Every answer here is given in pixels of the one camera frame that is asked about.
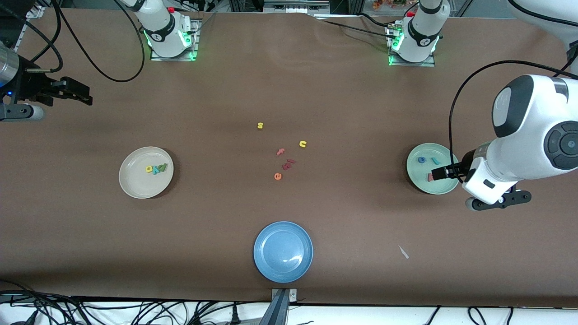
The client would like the light green plate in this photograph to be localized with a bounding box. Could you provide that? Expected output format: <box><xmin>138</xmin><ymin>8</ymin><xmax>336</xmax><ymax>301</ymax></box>
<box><xmin>406</xmin><ymin>143</ymin><xmax>461</xmax><ymax>195</ymax></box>

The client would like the beige brown plate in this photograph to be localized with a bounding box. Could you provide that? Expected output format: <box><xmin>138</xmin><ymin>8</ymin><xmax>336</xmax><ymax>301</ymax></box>
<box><xmin>118</xmin><ymin>146</ymin><xmax>175</xmax><ymax>200</ymax></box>

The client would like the blue plate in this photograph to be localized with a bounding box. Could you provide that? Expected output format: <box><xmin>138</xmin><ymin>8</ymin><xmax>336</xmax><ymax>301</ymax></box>
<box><xmin>253</xmin><ymin>221</ymin><xmax>314</xmax><ymax>284</ymax></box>

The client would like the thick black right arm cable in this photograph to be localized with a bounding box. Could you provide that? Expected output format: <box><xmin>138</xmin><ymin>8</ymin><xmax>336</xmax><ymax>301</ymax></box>
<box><xmin>51</xmin><ymin>0</ymin><xmax>146</xmax><ymax>83</ymax></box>

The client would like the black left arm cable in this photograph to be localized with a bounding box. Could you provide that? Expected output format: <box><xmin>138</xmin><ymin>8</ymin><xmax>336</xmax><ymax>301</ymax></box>
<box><xmin>448</xmin><ymin>60</ymin><xmax>578</xmax><ymax>183</ymax></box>

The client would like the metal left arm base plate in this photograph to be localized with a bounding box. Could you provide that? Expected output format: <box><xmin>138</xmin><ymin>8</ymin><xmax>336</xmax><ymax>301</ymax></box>
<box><xmin>387</xmin><ymin>25</ymin><xmax>436</xmax><ymax>68</ymax></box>

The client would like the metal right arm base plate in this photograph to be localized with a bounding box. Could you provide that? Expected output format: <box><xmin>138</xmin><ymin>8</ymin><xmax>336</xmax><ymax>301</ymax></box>
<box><xmin>149</xmin><ymin>18</ymin><xmax>201</xmax><ymax>62</ymax></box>

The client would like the black base cable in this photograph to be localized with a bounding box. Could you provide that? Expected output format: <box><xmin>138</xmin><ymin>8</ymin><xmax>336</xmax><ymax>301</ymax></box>
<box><xmin>314</xmin><ymin>18</ymin><xmax>394</xmax><ymax>39</ymax></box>
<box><xmin>359</xmin><ymin>13</ymin><xmax>394</xmax><ymax>28</ymax></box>

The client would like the grey metal camera stand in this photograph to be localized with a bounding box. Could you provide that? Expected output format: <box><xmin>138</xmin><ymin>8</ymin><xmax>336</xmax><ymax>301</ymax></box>
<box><xmin>260</xmin><ymin>288</ymin><xmax>298</xmax><ymax>325</ymax></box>

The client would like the aluminium frame rack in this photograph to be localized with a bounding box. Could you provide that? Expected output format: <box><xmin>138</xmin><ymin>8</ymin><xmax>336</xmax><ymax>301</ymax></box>
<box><xmin>228</xmin><ymin>0</ymin><xmax>362</xmax><ymax>14</ymax></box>

